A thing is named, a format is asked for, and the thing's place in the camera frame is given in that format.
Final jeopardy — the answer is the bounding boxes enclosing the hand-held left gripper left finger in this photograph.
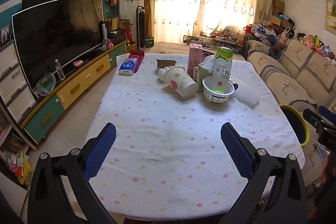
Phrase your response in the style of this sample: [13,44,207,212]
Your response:
[28,122,117,224]

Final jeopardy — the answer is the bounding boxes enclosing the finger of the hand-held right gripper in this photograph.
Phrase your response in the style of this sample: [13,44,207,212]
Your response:
[318,105,336,123]
[303,109,328,133]

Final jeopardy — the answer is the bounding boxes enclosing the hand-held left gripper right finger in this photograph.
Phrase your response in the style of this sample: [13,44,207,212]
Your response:
[220,122,307,224]

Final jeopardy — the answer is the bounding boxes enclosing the yellow rimmed trash bin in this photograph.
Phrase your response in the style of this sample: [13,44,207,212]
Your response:
[279,105,311,147]

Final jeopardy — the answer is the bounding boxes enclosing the white plastic cup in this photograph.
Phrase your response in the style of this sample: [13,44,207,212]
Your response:
[202,75,235,104]

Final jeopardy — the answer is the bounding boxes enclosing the pale green carton box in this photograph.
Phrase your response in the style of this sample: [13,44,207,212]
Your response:
[193,63,213,93]

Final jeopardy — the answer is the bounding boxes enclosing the green and white drink bottle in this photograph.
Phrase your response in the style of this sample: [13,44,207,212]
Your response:
[212,47,234,94]

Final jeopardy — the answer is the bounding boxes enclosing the white bottle with pink label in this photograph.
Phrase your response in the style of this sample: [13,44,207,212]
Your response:
[158,65,198,99]

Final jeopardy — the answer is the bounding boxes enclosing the white paper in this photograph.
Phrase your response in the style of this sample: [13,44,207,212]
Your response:
[198,54,218,72]

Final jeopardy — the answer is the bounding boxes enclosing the pink carton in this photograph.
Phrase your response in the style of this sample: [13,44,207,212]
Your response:
[189,43,203,77]

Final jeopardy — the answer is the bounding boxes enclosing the small brown box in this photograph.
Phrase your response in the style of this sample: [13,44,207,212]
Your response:
[156,59,177,69]

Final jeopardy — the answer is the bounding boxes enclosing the pile of papers and bags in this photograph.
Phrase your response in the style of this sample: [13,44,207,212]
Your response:
[312,142,329,162]

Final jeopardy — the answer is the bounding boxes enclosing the beige sofa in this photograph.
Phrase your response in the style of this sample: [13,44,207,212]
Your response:
[241,30,336,188]

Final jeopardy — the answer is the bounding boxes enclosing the white dotted tablecloth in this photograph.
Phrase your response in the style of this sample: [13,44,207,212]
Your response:
[85,52,306,220]

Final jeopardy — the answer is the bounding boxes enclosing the yellow and green television cabinet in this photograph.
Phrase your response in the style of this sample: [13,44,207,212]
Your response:
[20,40,129,144]

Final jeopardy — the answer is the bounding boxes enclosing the pile of plush toys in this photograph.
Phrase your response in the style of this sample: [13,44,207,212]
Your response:
[294,27,336,64]

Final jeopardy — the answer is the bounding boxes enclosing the glass bowl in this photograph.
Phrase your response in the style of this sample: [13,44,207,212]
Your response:
[35,72,56,96]

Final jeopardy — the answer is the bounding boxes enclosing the blue tissue pack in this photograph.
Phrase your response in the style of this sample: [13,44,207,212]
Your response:
[119,58,139,75]

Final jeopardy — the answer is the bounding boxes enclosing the clear water bottle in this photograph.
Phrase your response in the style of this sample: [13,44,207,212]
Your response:
[55,59,66,81]

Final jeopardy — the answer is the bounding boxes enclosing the cluttered bookshelf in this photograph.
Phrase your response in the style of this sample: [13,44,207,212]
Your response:
[0,109,32,188]

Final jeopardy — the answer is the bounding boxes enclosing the red box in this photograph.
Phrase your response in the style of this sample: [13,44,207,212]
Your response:
[128,50,146,73]

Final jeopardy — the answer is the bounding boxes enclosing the framed flower painting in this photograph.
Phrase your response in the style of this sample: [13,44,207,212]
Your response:
[324,0,336,34]

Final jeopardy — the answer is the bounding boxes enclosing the blue starry bag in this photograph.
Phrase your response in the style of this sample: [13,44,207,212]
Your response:
[251,25,271,38]

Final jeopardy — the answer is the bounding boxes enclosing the white drawer unit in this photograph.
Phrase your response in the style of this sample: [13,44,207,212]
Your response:
[0,39,37,125]

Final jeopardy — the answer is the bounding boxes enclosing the stacked cardboard boxes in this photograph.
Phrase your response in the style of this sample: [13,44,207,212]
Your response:
[270,0,292,28]

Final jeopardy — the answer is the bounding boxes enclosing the red bag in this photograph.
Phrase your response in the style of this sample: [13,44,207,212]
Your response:
[123,27,134,45]

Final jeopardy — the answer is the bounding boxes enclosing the large curved television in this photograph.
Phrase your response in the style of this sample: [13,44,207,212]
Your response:
[12,0,104,93]

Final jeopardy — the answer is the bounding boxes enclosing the floral beige sheet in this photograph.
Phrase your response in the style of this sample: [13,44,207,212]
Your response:
[146,41,218,55]

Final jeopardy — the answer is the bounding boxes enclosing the open cardboard boxes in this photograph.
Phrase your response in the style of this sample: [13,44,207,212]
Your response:
[104,15,130,30]

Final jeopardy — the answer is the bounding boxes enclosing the black tower fan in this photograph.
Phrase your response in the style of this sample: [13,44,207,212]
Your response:
[136,6,146,51]

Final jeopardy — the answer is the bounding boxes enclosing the white standing air conditioner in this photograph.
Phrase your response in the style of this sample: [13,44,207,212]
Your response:
[119,0,145,46]

